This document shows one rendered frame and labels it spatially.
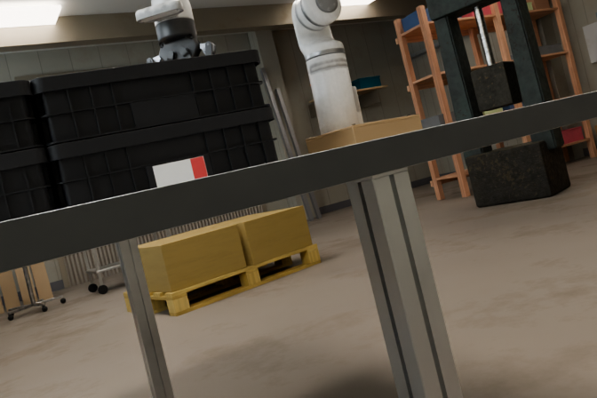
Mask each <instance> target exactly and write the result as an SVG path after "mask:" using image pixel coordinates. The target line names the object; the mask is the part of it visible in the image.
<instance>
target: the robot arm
mask: <svg viewBox="0 0 597 398"><path fill-rule="evenodd" d="M151 3H152V6H149V7H147V8H144V9H142V10H137V11H136V13H135V15H136V20H137V22H138V23H149V22H154V23H155V30H156V34H157V39H158V43H159V45H160V52H159V55H158V56H156V57H154V58H153V59H151V58H148V59H147V63H152V62H158V61H166V60H178V59H185V58H192V57H199V55H200V52H201V50H202V49H203V53H205V55H212V54H216V45H215V44H213V43H211V42H209V41H207V42H206V43H205V44H201V43H200V42H199V41H198V38H197V33H196V29H195V21H194V16H193V13H192V8H191V5H190V3H189V0H151ZM340 13H341V2H340V0H295V2H294V3H293V5H292V9H291V15H292V21H293V25H294V29H295V33H296V37H297V39H298V46H299V49H300V50H301V52H302V53H303V55H304V56H305V60H306V67H307V72H308V76H309V80H310V84H311V89H312V93H313V98H314V105H315V110H316V114H317V118H318V123H319V128H320V132H321V135H322V134H324V133H328V132H331V131H335V130H339V129H342V128H345V127H348V126H351V125H352V124H361V123H363V119H362V111H361V108H360V103H359V99H358V94H357V90H356V87H355V86H352V83H351V78H350V75H349V70H348V66H347V62H346V54H345V49H344V45H343V44H342V43H341V42H340V41H336V40H334V38H333V36H332V33H331V30H330V24H331V23H332V22H333V21H335V20H336V19H337V18H338V16H339V15H340Z"/></svg>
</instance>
